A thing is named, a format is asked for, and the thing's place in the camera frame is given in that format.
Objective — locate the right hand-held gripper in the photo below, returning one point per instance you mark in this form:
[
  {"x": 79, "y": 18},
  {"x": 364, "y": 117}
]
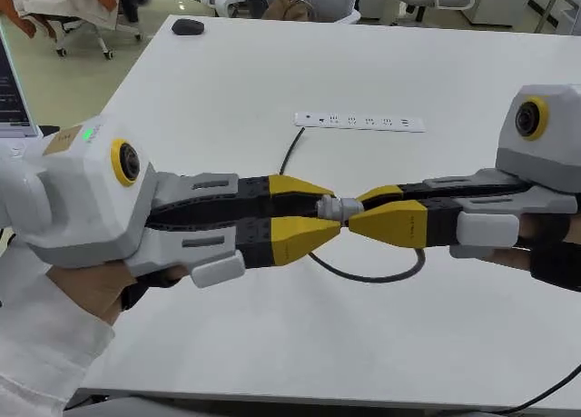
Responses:
[{"x": 549, "y": 140}]

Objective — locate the person's right hand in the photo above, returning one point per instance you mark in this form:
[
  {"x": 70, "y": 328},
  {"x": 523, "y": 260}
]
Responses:
[{"x": 554, "y": 249}]

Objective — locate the white table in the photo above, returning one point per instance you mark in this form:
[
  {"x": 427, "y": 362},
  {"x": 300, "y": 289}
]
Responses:
[{"x": 318, "y": 72}]

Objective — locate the office chair with draped clothing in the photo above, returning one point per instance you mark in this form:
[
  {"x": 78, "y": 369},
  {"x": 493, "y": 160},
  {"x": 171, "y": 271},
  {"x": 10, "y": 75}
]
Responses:
[{"x": 81, "y": 8}]

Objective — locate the silver laptop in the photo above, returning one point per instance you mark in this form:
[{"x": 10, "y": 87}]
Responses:
[{"x": 11, "y": 99}]

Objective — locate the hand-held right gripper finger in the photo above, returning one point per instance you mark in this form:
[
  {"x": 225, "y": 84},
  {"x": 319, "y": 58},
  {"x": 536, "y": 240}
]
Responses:
[
  {"x": 395, "y": 224},
  {"x": 386, "y": 193}
]

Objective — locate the person's left hand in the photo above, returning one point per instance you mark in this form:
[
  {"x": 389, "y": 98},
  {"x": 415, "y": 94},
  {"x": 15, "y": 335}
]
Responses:
[{"x": 91, "y": 290}]

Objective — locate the white power strip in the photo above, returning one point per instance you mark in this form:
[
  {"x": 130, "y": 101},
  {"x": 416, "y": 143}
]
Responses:
[{"x": 363, "y": 122}]

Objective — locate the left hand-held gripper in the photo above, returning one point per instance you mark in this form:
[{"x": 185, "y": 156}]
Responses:
[{"x": 77, "y": 199}]

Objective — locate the brown bag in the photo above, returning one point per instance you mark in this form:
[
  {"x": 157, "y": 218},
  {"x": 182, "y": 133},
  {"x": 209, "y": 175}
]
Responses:
[{"x": 288, "y": 6}]

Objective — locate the black computer mouse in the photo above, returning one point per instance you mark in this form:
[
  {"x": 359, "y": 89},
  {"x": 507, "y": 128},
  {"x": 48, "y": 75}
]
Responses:
[{"x": 187, "y": 27}]

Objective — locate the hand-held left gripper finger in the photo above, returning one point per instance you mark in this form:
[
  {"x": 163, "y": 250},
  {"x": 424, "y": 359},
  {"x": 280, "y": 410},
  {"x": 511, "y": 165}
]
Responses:
[
  {"x": 295, "y": 237},
  {"x": 290, "y": 191}
]

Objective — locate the person's left forearm white sleeve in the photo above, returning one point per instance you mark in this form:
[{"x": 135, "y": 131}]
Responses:
[{"x": 36, "y": 344}]

